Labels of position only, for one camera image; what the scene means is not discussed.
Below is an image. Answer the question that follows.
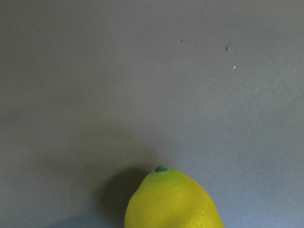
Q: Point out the yellow lemon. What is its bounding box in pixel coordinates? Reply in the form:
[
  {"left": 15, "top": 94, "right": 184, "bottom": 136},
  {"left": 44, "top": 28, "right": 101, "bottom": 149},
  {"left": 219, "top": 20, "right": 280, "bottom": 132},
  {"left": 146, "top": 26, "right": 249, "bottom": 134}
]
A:
[{"left": 124, "top": 166, "right": 224, "bottom": 228}]

